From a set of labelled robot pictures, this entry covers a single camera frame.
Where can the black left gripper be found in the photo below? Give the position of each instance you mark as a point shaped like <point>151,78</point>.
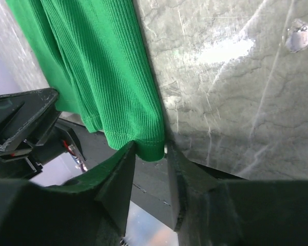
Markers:
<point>32,134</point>

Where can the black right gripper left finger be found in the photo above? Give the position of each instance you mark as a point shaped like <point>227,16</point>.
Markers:
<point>108,184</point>

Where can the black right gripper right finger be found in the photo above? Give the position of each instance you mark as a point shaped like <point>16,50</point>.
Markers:
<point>184,176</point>

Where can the green tank top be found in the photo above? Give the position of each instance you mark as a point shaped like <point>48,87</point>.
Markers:
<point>92,52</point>

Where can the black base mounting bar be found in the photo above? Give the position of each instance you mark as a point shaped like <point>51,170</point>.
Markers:
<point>150,184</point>

